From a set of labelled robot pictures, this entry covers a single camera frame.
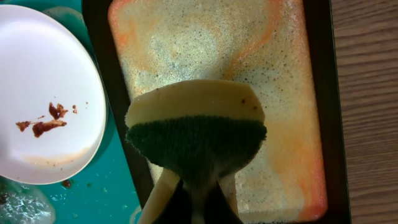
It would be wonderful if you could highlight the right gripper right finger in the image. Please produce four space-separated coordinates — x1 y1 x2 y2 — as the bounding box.
203 183 243 224

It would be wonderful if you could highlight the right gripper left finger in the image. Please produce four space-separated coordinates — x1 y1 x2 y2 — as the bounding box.
152 180 192 224

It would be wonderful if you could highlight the green yellow scrubbing sponge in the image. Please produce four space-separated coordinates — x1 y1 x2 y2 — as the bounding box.
125 80 267 223

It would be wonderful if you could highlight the teal plastic tray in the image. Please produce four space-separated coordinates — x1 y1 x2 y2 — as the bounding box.
1 1 141 223

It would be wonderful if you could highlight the black tray with soapy water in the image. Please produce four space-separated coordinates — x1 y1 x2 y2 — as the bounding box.
81 0 351 223

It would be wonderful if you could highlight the white plate right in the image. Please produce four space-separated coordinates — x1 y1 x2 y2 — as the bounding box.
1 4 107 185

